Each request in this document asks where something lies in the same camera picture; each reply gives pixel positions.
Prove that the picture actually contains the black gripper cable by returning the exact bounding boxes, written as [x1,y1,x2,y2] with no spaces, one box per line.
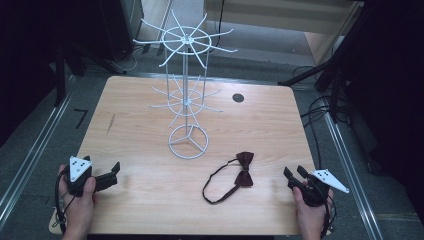
[54,169,76,236]
[320,194,338,238]

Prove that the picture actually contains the black hanging cable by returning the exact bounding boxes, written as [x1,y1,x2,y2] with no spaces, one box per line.
[209,0,226,54]

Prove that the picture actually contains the black stand leg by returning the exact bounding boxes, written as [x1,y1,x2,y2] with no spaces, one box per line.
[277,3,371,88]

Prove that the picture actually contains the person's left hand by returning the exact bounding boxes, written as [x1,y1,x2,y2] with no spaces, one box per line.
[57,164,100,234]

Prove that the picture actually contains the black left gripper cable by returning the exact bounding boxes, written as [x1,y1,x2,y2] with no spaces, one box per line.
[54,169,76,236]

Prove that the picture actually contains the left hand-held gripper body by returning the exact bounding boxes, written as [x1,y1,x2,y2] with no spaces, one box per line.
[64,155,98,198]

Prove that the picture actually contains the person's right hand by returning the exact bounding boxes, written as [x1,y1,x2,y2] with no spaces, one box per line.
[292,185,335,234]

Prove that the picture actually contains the metal floor rail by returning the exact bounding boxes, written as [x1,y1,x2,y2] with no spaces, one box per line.
[0,75,77,231]
[322,105,385,240]

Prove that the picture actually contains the dark brown bow tie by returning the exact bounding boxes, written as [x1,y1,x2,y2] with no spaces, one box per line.
[201,151,255,205]

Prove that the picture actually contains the black floor cables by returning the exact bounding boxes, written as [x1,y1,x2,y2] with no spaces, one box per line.
[291,65,351,170]

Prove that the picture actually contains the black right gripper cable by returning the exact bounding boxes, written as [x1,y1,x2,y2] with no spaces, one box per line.
[320,194,338,238]

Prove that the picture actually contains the white wire display rack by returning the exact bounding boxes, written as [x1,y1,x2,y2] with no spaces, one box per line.
[132,8,239,160]

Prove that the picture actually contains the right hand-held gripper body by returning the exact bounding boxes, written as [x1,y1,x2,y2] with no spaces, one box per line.
[299,168,351,208]

